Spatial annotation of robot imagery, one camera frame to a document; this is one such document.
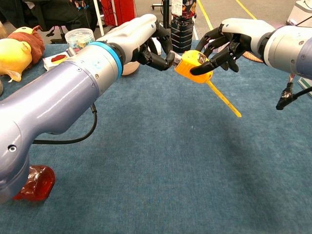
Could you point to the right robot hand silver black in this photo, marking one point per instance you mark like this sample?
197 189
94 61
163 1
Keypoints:
248 29

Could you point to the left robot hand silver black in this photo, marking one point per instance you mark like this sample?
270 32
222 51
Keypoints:
131 34

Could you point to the yellow tape measure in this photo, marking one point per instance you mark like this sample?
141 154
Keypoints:
187 65

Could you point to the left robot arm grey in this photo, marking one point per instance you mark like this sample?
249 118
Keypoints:
61 97

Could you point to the red cabinet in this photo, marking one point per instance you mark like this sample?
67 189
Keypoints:
119 12

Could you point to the round woven coaster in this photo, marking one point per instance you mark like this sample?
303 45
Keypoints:
251 57

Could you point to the white drink bottle yellow cap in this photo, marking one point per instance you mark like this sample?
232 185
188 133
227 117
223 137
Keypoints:
157 46

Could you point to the white stand leg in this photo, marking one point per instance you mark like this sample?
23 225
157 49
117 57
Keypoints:
99 22

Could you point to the beige bowl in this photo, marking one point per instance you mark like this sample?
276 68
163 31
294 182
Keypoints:
129 69

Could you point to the small purple white box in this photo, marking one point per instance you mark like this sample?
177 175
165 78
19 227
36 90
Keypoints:
216 48

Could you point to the black tripod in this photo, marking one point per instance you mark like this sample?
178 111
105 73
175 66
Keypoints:
167 14

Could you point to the black stacked cups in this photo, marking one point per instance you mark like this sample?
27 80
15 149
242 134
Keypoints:
182 34

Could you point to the clear round jar colourful contents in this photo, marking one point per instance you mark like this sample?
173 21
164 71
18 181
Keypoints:
78 37

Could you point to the white grey machine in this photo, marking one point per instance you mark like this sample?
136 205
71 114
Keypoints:
301 12

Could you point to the black office chair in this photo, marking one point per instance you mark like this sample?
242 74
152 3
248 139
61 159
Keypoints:
60 34

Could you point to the clear box green tea packets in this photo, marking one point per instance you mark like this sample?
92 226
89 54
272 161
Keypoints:
306 84

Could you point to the white snack packet red cake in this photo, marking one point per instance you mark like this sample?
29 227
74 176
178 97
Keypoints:
54 59

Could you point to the seated person dark clothes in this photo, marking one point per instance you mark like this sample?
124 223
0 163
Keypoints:
48 12

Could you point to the yellow chick plush brown scarf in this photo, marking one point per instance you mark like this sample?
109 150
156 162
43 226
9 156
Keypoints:
14 56

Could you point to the blue table mat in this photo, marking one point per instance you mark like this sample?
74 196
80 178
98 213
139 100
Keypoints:
158 158

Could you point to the round jar of grains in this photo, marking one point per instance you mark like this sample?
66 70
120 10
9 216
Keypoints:
1 87

